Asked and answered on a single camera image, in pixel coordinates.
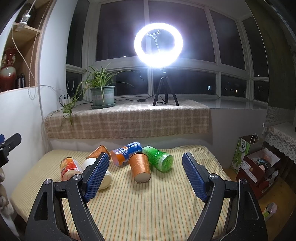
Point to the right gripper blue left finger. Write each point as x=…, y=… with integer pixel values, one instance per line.
x=47, y=219

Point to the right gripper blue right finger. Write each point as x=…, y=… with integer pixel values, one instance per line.
x=244, y=220

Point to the green tea bottle cup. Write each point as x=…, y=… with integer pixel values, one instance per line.
x=162, y=161

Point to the red orange juice bottle cup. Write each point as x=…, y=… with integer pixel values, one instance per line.
x=69, y=167

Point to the white plastic cup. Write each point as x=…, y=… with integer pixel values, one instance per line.
x=107, y=179

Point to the orange patterned cup far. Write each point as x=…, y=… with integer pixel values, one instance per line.
x=96, y=153

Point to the orange patterned cup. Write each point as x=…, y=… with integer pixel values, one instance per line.
x=96, y=153
x=139, y=164

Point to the blue orange soda bottle cup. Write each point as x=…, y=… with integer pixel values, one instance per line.
x=121, y=155

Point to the orange patterned cup near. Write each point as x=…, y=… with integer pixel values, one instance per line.
x=139, y=164

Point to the red box with items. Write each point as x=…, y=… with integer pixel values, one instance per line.
x=260, y=170

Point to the black small bottle on shelf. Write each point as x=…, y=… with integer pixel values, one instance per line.
x=20, y=81

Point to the red white ceramic vase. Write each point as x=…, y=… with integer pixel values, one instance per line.
x=8, y=71

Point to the white power strip with chargers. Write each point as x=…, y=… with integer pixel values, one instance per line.
x=65, y=102

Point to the green white paper bag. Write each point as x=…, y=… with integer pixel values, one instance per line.
x=246, y=145

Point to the striped yellow cushion cover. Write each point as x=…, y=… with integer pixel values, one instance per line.
x=164, y=208

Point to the white lace table cloth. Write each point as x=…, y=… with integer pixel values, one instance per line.
x=282, y=137

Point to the spider plant in green pot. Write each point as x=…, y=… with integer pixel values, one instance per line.
x=101, y=84

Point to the beige plaid windowsill cloth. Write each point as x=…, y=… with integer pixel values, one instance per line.
x=129, y=119

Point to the black tripod stand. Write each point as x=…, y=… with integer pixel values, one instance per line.
x=167, y=87

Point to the wooden wall shelf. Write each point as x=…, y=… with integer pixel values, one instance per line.
x=25, y=33

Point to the white ring light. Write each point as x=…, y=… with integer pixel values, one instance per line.
x=158, y=45

